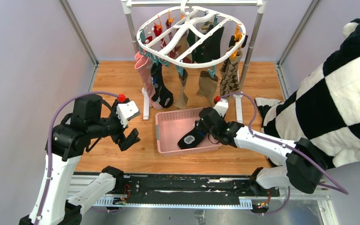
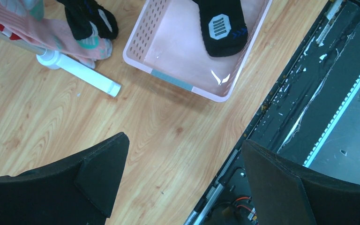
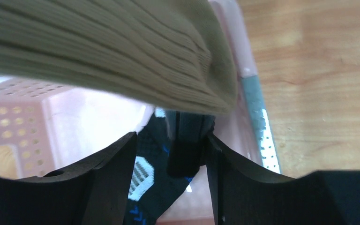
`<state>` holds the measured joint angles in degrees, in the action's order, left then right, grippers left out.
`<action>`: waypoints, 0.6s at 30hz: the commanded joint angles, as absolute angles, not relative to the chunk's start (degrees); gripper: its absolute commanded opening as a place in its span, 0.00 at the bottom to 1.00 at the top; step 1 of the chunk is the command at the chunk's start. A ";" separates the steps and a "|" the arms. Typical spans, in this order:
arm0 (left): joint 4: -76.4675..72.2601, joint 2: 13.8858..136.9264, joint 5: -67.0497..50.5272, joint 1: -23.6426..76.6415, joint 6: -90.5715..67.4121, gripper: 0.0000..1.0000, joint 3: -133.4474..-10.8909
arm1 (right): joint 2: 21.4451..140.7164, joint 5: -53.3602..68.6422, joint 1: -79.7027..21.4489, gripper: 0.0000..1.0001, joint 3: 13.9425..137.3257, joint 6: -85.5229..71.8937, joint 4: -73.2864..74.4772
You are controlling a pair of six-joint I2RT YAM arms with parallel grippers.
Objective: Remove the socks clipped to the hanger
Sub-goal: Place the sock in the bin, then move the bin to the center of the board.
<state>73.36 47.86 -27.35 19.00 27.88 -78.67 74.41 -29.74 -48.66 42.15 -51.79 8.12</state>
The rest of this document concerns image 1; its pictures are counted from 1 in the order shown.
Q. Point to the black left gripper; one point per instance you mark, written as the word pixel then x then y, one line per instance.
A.
pixel 132 137

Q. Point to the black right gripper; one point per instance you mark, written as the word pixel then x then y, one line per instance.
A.
pixel 204 126

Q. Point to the pink sock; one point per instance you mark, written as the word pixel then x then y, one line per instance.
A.
pixel 143 67

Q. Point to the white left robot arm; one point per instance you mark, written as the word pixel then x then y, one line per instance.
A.
pixel 92 119

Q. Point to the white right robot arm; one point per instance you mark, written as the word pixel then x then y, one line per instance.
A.
pixel 301 164

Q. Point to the white oval clip hanger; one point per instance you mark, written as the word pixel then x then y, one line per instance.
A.
pixel 185 28

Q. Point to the pink plastic basket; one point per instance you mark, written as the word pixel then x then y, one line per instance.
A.
pixel 173 125

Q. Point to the tan sock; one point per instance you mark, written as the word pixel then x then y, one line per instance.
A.
pixel 207 86
pixel 183 91

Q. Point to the brown argyle sock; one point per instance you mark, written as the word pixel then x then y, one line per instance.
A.
pixel 229 73

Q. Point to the dark green sock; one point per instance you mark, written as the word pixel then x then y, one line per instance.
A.
pixel 207 51

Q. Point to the red white striped sock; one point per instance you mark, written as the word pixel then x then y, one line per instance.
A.
pixel 157 29

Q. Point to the black white checkered blanket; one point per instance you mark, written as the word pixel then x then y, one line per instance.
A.
pixel 325 109

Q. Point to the white metal drying rack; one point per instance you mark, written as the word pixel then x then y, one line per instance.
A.
pixel 243 65

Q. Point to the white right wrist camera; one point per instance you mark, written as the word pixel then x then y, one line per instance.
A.
pixel 221 107

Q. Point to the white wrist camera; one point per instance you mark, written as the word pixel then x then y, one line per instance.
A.
pixel 126 112
pixel 221 107

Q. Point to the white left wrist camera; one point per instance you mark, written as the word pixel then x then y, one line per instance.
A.
pixel 126 112

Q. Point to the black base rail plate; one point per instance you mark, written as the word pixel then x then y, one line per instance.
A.
pixel 179 190

